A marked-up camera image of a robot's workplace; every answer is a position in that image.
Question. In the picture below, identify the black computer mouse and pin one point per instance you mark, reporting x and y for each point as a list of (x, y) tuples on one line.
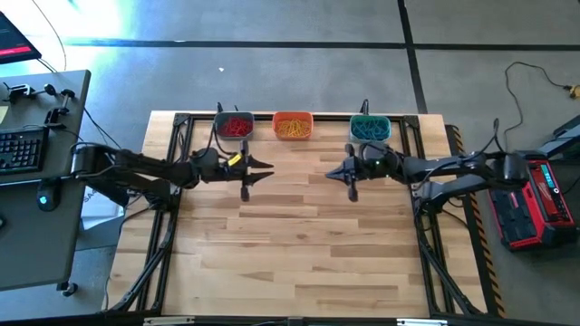
[(47, 199)]

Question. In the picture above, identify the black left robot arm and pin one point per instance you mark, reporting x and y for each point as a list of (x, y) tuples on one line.
[(136, 167)]

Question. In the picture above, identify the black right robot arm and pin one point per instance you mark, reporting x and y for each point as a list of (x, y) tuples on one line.
[(453, 169)]

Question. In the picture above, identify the black keyboard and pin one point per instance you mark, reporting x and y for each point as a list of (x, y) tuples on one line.
[(22, 151)]

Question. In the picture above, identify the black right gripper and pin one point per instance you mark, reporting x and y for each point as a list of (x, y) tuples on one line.
[(376, 165)]

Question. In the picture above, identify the white paper sheet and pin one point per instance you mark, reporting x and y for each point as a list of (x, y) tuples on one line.
[(93, 206)]

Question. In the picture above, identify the black desk caster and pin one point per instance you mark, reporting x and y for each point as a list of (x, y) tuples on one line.
[(68, 289)]

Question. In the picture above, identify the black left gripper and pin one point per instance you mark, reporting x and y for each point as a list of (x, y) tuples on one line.
[(213, 167)]

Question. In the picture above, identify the black desk monitor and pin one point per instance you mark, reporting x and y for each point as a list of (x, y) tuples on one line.
[(13, 41)]

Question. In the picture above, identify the red black tool case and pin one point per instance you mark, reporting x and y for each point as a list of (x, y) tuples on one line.
[(544, 208)]

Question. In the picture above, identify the black desk clamp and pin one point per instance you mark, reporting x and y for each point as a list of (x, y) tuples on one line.
[(54, 115), (27, 90)]

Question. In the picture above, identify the grey black case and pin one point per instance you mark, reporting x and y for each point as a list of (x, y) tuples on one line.
[(566, 140)]

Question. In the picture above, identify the yellow plug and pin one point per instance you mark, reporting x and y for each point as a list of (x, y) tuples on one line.
[(573, 90)]

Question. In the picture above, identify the silver metal bracket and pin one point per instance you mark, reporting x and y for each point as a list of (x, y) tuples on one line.
[(170, 321), (421, 322)]

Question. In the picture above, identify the grey plastic basket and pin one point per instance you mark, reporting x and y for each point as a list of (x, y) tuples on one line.
[(215, 127)]

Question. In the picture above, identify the grey desk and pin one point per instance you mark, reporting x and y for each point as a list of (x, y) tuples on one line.
[(36, 235)]

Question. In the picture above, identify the orange plastic basket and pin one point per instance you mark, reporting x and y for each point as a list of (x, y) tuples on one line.
[(293, 114)]

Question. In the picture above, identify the teal plastic basket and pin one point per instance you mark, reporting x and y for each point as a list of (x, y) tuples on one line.
[(369, 114)]

